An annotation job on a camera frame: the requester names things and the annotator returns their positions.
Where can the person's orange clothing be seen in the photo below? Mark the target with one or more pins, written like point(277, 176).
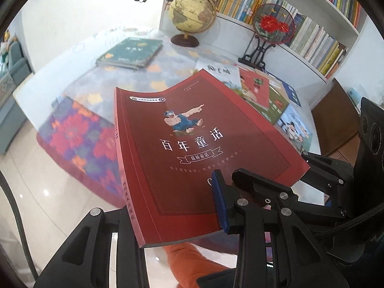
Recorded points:
point(198, 267)

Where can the row of colourful shelf books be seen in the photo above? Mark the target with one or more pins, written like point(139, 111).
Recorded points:
point(240, 0)

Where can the light blue box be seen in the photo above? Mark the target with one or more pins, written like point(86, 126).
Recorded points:
point(355, 96)

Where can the antique yellow globe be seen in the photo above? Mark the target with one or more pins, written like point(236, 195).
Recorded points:
point(189, 12)

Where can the brown wooden cabinet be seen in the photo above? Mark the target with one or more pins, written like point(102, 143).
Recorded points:
point(333, 120)

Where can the teal book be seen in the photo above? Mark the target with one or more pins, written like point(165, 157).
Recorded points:
point(132, 51)

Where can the floral patterned cloth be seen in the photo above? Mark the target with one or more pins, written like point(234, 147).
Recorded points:
point(75, 138)

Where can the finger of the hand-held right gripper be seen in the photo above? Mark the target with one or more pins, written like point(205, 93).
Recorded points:
point(264, 186)
point(327, 165)

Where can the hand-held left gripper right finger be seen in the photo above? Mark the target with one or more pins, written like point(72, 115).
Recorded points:
point(223, 204)

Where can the plush toy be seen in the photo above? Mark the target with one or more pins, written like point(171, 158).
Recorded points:
point(6, 46)

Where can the green book with red insect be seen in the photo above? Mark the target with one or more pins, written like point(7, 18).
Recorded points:
point(277, 108)

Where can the light blue illustrated book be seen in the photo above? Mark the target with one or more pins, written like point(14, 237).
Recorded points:
point(295, 126)

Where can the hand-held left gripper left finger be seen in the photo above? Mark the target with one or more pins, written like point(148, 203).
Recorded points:
point(129, 246)

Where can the blue book with sheep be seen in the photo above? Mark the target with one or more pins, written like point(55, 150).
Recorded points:
point(292, 94)

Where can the dark red cartoon book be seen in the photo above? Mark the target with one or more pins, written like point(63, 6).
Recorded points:
point(186, 156)

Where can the white title meadow book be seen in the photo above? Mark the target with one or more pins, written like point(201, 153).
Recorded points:
point(216, 72)

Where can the embroidered round fan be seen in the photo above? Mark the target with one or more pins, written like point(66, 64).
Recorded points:
point(273, 24)

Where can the teal sofa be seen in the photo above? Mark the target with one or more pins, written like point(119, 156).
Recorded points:
point(15, 75)

